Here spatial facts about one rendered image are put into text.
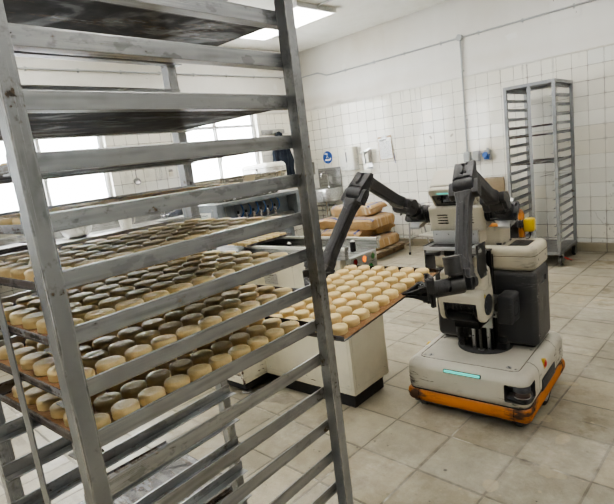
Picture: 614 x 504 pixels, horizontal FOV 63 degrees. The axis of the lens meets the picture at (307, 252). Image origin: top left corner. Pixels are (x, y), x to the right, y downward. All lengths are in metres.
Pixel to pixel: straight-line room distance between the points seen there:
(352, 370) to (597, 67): 4.38
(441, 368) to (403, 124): 4.83
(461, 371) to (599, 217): 3.84
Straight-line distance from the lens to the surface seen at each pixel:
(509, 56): 6.43
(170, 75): 1.53
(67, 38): 0.91
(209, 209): 2.93
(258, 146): 1.11
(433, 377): 2.71
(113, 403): 1.04
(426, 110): 6.87
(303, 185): 1.18
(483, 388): 2.61
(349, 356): 2.72
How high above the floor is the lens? 1.37
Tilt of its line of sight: 10 degrees down
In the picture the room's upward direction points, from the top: 7 degrees counter-clockwise
